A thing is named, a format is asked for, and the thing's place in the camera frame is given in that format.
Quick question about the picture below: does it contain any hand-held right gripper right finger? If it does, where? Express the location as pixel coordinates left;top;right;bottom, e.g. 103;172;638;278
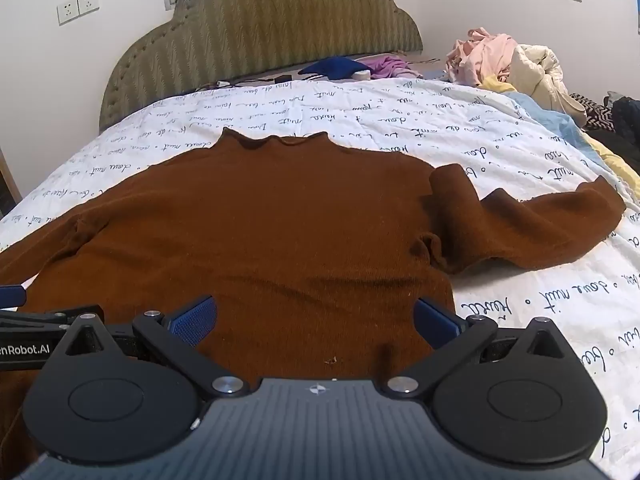
385;297;583;401

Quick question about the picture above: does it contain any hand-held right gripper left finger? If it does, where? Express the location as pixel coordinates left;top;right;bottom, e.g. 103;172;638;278
45;296;249;400

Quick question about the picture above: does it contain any brown knit sweater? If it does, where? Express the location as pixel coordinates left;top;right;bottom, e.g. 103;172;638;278
0;127;628;471

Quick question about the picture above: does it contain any pile of pink clothes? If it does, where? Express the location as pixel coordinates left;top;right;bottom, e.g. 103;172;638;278
445;27;521;86

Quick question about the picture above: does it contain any white printed blanket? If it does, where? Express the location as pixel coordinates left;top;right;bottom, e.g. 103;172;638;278
0;77;640;480

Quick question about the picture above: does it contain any light blue cloth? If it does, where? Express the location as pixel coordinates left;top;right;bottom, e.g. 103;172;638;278
510;91;601;153

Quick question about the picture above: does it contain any pale yellow sheet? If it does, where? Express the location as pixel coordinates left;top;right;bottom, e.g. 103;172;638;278
582;132;640;206

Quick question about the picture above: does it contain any yellow cloth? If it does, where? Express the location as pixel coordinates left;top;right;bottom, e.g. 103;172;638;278
479;75;519;94

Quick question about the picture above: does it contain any purple cloth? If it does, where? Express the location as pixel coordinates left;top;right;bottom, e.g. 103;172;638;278
360;55;423;80

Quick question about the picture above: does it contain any grey striped bed sheet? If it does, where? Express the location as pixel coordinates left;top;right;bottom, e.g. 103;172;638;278
220;50;451;88

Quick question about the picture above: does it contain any black and white zigzag cloth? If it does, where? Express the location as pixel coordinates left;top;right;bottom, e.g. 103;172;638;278
570;92;617;131

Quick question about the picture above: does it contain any dark blue cloth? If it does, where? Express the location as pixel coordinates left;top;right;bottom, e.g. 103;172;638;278
298;56;373;81

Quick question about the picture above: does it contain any green padded headboard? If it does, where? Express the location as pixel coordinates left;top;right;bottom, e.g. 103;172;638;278
98;0;423;133

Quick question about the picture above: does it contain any black cable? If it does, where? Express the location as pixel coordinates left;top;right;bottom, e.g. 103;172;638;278
192;76;293;94

